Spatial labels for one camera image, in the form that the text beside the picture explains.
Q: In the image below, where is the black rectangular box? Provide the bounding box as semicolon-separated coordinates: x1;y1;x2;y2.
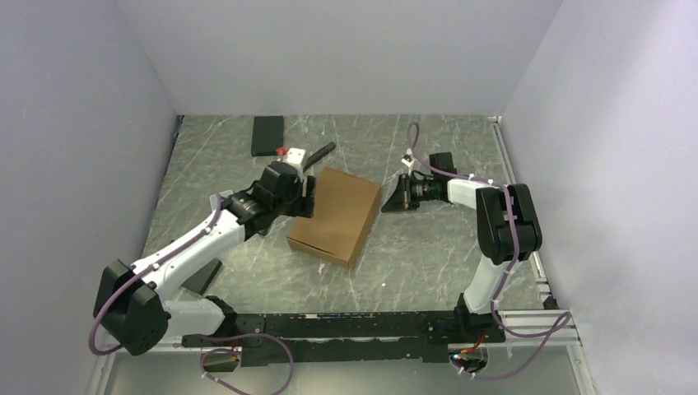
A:
250;116;285;156

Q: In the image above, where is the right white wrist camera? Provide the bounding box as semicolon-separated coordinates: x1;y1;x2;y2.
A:
401;149;417;173

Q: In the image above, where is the brown cardboard box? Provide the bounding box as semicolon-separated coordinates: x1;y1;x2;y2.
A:
286;167;382;270

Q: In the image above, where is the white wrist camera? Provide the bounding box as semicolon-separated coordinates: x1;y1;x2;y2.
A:
401;149;417;173
276;146;308;174

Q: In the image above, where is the black flat block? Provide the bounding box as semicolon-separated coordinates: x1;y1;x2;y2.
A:
182;259;222;295

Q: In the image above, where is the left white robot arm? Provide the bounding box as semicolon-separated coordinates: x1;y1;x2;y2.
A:
88;161;315;356

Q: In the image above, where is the black corrugated hose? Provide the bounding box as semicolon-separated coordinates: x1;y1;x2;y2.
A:
302;142;337;170

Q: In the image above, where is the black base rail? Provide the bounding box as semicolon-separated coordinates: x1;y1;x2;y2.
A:
182;310;505;367

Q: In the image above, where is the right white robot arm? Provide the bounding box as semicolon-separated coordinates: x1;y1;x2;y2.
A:
381;149;542;342

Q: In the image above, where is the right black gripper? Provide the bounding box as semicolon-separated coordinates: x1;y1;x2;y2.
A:
380;174;436;213

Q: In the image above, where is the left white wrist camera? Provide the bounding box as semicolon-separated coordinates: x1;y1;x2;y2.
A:
276;146;308;174

